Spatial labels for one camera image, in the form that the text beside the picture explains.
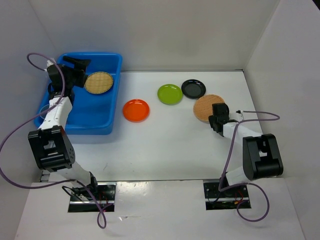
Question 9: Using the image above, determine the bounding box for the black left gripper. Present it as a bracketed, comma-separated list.
[63, 55, 92, 88]

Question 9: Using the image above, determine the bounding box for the tan woven wicker tray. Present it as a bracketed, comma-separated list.
[193, 94, 225, 124]

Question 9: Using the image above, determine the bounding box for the green-rimmed bamboo tray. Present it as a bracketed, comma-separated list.
[84, 71, 114, 95]

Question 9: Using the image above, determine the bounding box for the black plastic plate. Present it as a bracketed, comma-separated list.
[181, 79, 207, 100]

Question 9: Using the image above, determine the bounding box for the green plastic plate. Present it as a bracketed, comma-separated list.
[157, 84, 183, 105]

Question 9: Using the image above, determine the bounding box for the blue plastic cup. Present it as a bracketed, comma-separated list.
[39, 104, 50, 120]

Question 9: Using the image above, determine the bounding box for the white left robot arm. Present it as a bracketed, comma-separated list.
[28, 56, 100, 201]

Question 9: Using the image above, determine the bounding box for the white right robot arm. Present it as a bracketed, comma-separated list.
[208, 103, 284, 197]

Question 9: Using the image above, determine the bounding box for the blue plastic bin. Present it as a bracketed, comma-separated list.
[33, 51, 123, 136]

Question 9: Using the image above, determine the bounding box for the orange plastic plate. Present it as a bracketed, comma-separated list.
[122, 99, 150, 123]

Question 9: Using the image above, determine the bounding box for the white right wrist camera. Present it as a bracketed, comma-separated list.
[229, 110, 244, 122]

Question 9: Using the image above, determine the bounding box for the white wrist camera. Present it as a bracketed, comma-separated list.
[45, 58, 56, 72]
[229, 110, 244, 122]

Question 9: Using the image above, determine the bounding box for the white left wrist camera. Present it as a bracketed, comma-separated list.
[45, 58, 56, 72]

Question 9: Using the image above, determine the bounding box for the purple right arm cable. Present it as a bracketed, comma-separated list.
[218, 109, 280, 222]

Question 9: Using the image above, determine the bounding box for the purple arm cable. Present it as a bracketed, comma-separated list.
[0, 52, 111, 229]
[218, 109, 280, 222]

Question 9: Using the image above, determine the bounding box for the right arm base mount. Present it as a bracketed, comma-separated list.
[203, 179, 251, 211]

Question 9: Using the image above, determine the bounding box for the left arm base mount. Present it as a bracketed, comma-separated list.
[61, 182, 117, 213]

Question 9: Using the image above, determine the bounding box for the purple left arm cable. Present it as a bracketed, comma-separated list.
[0, 52, 111, 229]

